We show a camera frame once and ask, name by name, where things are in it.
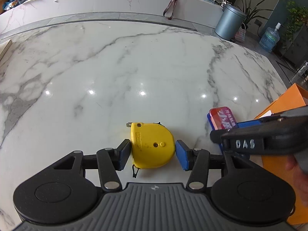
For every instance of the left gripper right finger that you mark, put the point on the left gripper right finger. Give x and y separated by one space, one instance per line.
197 162

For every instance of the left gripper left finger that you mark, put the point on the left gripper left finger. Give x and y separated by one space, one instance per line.
110 161

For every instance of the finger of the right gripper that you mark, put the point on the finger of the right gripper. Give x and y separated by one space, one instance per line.
245 131

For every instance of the red blue tin box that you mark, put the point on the red blue tin box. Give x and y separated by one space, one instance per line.
223 118

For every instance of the yellow tape measure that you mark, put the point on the yellow tape measure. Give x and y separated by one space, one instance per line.
152 146

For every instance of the person right hand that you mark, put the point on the person right hand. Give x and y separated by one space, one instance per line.
299 178

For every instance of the blue water jug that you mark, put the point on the blue water jug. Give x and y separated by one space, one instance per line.
270 38

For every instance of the woven small basket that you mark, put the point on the woven small basket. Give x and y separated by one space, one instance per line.
241 33

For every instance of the grey metal trash bin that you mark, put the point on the grey metal trash bin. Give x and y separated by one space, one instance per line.
229 22

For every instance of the hanging ivy plant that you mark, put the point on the hanging ivy plant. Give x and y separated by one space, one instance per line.
296 18

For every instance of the green floor plant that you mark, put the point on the green floor plant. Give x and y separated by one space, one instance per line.
251 12

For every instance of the stack of books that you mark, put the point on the stack of books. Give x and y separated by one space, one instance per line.
4 47

